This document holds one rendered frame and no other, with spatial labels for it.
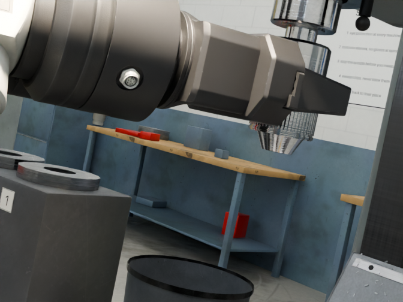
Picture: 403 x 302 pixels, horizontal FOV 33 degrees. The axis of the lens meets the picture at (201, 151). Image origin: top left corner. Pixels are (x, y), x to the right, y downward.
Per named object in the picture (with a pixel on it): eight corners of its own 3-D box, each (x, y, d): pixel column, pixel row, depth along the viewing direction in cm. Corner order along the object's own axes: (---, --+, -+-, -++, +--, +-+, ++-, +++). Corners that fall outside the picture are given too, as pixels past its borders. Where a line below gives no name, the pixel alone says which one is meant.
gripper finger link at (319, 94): (337, 123, 48) (264, 106, 45) (347, 79, 48) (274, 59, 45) (351, 126, 47) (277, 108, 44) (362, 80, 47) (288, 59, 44)
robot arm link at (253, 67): (321, 12, 42) (141, -48, 36) (286, 166, 42) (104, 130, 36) (223, 18, 53) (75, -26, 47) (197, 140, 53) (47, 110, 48)
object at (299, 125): (291, 135, 52) (307, 63, 52) (325, 141, 48) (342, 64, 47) (237, 123, 50) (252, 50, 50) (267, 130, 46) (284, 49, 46)
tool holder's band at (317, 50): (307, 63, 52) (309, 50, 52) (342, 64, 47) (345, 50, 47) (252, 50, 50) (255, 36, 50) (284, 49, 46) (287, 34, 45)
